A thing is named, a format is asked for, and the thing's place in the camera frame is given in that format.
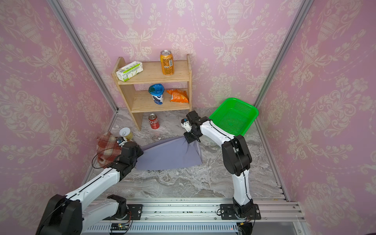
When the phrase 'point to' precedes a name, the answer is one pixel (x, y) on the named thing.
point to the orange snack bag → (178, 95)
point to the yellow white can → (126, 132)
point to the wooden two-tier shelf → (139, 101)
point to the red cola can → (153, 121)
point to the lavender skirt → (171, 152)
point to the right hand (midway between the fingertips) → (189, 138)
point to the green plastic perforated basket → (235, 116)
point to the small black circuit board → (119, 226)
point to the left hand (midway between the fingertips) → (139, 146)
